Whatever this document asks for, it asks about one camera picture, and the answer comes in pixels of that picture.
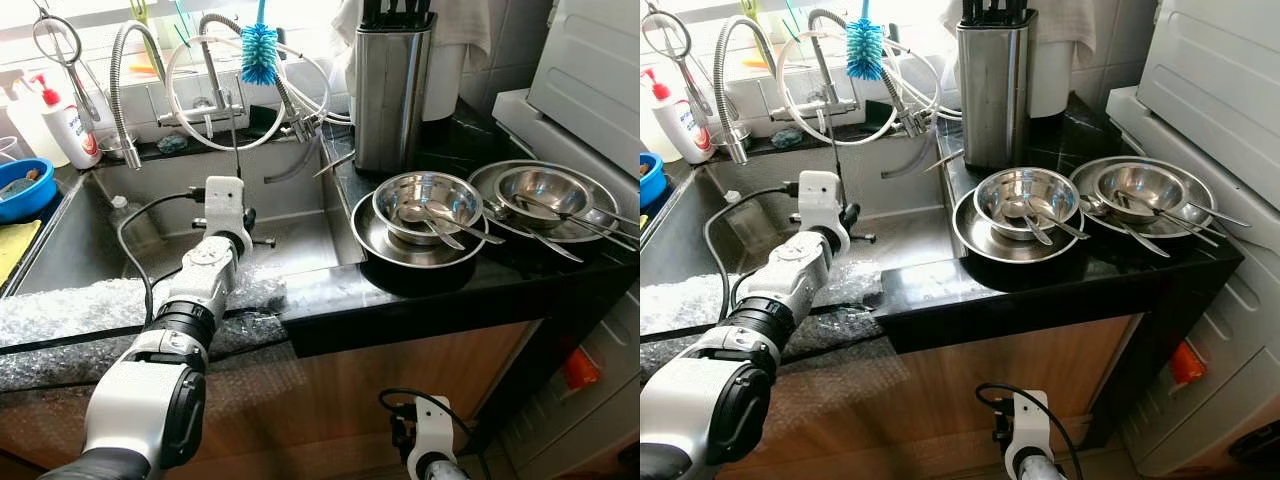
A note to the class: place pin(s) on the yellow cloth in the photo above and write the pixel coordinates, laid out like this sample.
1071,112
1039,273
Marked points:
15,250

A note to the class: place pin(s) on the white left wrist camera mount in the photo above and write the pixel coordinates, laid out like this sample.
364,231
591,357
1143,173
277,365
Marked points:
228,205
822,200

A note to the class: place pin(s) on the stainless steel sink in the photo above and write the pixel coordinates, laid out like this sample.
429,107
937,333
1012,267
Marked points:
300,215
900,200

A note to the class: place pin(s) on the white hanging towel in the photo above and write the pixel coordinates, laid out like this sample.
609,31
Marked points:
465,25
1065,22

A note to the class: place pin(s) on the clear bubble wrap sheet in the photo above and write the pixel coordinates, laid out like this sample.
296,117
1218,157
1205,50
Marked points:
670,300
80,310

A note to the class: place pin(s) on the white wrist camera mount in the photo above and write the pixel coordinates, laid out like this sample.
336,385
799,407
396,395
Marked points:
228,205
822,200
432,430
1030,425

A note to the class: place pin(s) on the steel bowl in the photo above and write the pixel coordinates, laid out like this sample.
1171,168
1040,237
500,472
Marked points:
1050,185
545,180
1140,177
450,190

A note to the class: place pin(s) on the dark green scouring sponge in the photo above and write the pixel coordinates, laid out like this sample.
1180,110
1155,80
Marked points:
880,112
262,115

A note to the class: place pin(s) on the yellow green plastic utensil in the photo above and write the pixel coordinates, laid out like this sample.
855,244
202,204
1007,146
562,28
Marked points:
140,12
755,10

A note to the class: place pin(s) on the steel spoon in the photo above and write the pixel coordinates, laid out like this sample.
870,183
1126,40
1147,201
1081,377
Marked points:
1012,210
1130,230
1195,228
1062,222
413,213
1210,215
470,228
600,215
615,228
540,235

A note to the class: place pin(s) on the white soap bottle red pump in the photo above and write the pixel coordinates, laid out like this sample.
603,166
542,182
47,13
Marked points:
685,125
72,130

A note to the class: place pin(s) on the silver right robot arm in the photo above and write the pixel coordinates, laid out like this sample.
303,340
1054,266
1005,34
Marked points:
1038,468
440,470

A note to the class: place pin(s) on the grey brown rag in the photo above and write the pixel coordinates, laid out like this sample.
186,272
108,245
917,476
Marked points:
20,183

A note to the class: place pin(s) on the blue bottle brush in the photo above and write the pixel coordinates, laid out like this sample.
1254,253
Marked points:
259,55
865,50

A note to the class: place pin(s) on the white ribbed plastic panel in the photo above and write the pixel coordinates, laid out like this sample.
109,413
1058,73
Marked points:
1220,60
590,60

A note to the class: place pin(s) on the blue plastic bowl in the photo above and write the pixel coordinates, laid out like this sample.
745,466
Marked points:
25,208
652,190

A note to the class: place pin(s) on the white washing machine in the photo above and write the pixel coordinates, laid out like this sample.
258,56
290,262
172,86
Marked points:
600,300
1220,330

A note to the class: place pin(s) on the steel plate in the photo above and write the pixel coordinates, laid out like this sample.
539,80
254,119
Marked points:
1205,195
420,258
1015,253
605,200

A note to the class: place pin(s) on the small steel cup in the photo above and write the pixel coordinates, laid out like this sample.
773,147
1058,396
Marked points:
730,143
118,150

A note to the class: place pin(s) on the blue grey scrubber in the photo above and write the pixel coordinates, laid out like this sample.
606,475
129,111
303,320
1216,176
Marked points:
172,144
788,138

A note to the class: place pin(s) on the small orange object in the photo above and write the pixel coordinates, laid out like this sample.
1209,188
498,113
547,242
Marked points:
1188,365
580,370

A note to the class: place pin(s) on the steel knife block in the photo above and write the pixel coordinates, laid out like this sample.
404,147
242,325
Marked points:
393,100
993,95

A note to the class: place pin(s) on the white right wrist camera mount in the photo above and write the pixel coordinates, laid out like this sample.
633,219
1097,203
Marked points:
1030,425
432,430

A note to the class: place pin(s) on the wooden base cabinet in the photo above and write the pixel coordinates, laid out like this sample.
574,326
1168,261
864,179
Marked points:
920,380
350,380

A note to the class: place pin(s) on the chrome gooseneck tap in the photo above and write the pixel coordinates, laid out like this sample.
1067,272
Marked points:
195,112
810,107

